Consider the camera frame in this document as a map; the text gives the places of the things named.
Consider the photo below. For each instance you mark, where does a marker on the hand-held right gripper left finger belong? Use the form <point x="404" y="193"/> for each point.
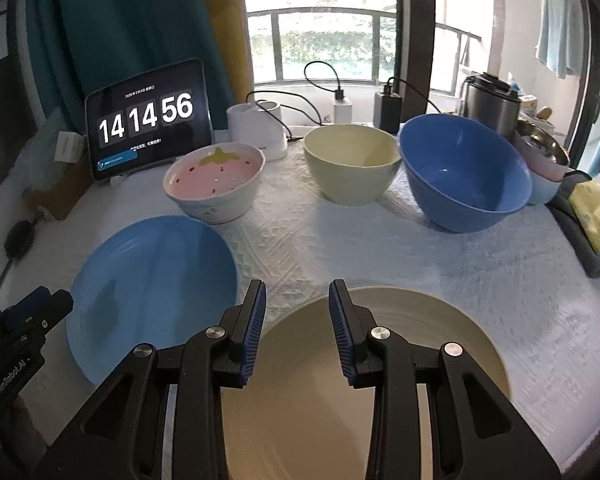
<point x="257" y="330"/>

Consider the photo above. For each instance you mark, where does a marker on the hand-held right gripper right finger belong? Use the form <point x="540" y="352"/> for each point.
<point x="339" y="330"/>

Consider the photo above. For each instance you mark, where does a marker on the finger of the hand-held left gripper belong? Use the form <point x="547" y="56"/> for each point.
<point x="57" y="305"/>
<point x="25" y="306"/>

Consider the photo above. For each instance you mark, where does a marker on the cream plate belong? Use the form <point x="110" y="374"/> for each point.
<point x="300" y="360"/>

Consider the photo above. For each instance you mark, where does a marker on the blue plate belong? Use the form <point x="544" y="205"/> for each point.
<point x="150" y="285"/>

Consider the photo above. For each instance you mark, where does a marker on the pink strawberry print bowl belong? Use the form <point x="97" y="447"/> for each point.
<point x="215" y="180"/>

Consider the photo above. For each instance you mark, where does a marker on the cream bowl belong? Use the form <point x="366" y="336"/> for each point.
<point x="350" y="160"/>

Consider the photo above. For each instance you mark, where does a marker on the large blue bowl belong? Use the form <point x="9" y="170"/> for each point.
<point x="460" y="170"/>

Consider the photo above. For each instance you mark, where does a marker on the black round puck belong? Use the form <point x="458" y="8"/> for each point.
<point x="17" y="240"/>

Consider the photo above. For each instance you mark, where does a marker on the white textured tablecloth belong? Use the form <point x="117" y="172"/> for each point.
<point x="430" y="270"/>

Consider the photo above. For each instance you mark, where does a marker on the small white box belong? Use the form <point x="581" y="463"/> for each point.
<point x="70" y="147"/>

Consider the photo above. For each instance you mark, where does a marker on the cardboard box with plastic bag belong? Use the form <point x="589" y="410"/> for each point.
<point x="40" y="145"/>

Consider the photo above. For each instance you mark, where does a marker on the white desk lamp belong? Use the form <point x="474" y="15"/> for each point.
<point x="255" y="130"/>

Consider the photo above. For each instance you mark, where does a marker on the tablet with clock display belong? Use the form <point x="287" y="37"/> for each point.
<point x="147" y="120"/>

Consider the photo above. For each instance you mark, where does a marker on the white charger plug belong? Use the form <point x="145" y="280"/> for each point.
<point x="342" y="107"/>

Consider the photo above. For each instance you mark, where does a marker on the black charger block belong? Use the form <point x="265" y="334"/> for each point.
<point x="386" y="110"/>

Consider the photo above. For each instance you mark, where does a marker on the grey folded cloth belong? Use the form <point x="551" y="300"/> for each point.
<point x="575" y="245"/>

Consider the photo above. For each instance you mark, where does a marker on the pale pink bowl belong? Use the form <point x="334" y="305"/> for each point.
<point x="547" y="170"/>

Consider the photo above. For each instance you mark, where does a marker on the steel tumbler with black lid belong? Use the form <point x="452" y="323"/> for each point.
<point x="490" y="105"/>

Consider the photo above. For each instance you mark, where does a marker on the steel bowl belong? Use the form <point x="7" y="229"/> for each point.
<point x="542" y="142"/>

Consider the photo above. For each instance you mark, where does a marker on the yellow tissue pack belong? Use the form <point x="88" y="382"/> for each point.
<point x="597" y="210"/>

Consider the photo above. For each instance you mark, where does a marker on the teal curtain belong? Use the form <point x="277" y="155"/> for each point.
<point x="130" y="25"/>

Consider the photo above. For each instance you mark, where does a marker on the small carton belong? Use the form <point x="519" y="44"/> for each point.
<point x="530" y="106"/>

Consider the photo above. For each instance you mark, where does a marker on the yellow curtain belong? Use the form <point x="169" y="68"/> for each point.
<point x="225" y="35"/>

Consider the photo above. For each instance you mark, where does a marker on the balcony railing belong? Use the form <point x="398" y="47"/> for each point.
<point x="380" y="35"/>

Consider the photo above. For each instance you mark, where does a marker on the wooden brush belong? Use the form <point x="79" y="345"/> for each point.
<point x="546" y="111"/>

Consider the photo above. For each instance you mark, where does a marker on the hanging light blue towel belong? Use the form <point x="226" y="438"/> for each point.
<point x="555" y="30"/>

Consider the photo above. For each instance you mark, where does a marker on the dark sliding door frame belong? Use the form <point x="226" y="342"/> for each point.
<point x="417" y="25"/>

